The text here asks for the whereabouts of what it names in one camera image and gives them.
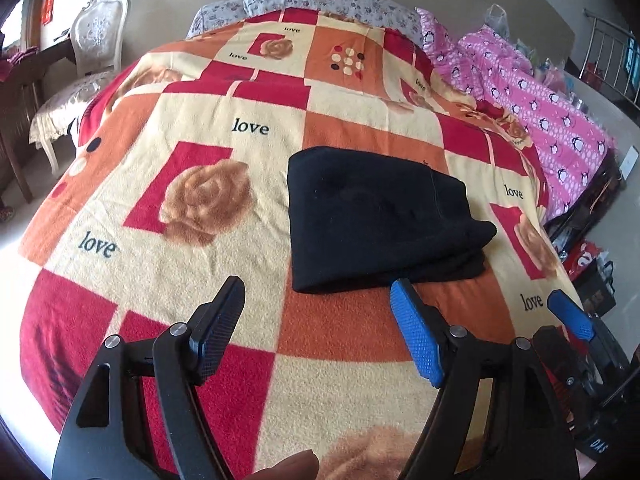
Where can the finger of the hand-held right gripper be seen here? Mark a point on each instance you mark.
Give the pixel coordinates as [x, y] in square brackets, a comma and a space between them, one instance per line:
[550, 350]
[572, 315]

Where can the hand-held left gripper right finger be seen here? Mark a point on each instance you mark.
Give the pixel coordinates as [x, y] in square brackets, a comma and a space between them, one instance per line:
[417, 332]

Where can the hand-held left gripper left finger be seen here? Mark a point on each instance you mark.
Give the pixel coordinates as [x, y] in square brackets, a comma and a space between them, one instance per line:
[220, 325]

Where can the black pants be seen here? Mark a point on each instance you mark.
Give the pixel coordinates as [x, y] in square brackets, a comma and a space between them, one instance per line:
[370, 215]

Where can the person's left hand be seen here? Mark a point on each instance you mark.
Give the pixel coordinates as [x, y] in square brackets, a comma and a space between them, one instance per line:
[285, 467]

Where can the checkered rose printed blanket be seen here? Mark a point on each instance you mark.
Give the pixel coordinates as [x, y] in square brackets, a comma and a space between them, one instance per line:
[150, 260]

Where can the pink penguin printed quilt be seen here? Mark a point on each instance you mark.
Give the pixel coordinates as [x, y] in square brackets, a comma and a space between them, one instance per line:
[540, 105]

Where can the metal railing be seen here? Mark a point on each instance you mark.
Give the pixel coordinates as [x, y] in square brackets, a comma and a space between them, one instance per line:
[615, 50]

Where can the wooden desk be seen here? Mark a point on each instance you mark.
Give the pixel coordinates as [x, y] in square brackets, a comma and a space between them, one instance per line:
[25, 90]

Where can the clear plastic bag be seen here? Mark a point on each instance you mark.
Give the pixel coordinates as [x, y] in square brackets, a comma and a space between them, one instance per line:
[496, 19]

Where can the white ornate chair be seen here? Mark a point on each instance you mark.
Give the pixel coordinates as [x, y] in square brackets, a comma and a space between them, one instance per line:
[95, 45]

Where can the small floral pillow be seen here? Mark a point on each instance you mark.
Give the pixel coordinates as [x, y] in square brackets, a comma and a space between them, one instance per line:
[215, 17]

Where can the large floral pillow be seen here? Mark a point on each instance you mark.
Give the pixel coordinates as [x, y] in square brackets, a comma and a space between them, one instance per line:
[330, 2]

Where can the window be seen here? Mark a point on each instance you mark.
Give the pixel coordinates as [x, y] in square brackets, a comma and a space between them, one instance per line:
[11, 20]

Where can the wall socket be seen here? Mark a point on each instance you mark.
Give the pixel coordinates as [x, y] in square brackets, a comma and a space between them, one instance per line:
[631, 161]

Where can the red wall sign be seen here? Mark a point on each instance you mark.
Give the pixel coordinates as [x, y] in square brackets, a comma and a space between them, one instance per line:
[50, 8]

